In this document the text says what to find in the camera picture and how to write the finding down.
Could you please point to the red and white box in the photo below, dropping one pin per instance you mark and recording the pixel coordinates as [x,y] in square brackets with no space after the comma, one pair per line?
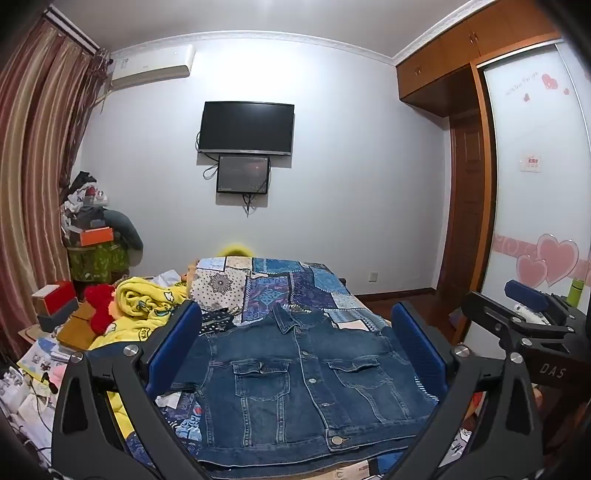
[55,295]

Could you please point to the white air conditioner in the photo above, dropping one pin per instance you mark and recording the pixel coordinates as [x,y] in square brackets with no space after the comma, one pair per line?
[152,67]

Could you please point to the pile of magazines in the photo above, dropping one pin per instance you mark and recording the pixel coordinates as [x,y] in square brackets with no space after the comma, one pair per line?
[27,392]

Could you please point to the brown wooden door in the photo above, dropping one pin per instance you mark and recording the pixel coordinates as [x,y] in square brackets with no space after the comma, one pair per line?
[466,207]

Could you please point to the white heart print sliding door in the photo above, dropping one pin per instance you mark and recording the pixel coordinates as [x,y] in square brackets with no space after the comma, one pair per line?
[531,221]

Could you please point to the wooden wardrobe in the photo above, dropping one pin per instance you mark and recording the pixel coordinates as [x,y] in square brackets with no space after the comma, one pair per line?
[461,55]

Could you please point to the white curtain rail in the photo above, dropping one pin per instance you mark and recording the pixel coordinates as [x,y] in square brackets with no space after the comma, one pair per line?
[69,28]

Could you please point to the red plush toy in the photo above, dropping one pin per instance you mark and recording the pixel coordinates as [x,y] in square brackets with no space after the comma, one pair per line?
[100,307]

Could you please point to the small black wall monitor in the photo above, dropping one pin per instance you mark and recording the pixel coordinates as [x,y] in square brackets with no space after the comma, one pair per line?
[243,174]

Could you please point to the pile of clothes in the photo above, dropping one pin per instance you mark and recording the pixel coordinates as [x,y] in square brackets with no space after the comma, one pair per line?
[83,203]

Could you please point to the small door sticker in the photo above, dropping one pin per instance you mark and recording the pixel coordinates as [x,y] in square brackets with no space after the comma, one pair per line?
[532,160]

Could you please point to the orange box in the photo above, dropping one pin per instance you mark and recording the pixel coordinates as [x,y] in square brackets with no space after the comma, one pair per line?
[96,235]

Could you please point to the dark grey pillow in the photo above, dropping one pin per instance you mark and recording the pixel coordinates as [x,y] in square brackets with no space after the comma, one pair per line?
[124,228]

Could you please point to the brown cardboard box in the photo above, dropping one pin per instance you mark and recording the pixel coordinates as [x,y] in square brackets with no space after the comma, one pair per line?
[76,330]

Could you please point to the blue denim jacket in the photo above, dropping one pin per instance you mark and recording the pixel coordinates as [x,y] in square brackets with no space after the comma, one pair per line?
[300,369]

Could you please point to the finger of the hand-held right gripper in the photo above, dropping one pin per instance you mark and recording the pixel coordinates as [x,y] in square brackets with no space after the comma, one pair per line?
[526,294]
[503,318]

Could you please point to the yellow plush toy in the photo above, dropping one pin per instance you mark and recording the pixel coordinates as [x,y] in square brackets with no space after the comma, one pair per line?
[235,250]

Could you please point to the grey box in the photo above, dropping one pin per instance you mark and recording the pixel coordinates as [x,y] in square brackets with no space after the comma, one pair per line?
[57,318]

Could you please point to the striped brown curtain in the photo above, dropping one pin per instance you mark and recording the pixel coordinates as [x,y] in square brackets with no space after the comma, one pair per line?
[37,147]

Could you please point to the green bottle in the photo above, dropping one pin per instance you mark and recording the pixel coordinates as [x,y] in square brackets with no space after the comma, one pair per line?
[575,293]

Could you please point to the black wall television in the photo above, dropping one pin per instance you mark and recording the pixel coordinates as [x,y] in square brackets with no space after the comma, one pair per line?
[246,127]

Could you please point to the navy dotted cloth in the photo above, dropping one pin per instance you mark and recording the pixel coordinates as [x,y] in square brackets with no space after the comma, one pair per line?
[217,319]

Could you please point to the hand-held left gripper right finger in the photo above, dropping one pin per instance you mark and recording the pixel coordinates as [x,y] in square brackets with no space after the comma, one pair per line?
[418,344]

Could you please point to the yellow cartoon print blanket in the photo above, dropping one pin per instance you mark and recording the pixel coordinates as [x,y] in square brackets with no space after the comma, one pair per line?
[138,300]

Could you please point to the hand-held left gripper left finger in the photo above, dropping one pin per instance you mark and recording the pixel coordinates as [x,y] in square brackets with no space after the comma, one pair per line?
[178,339]

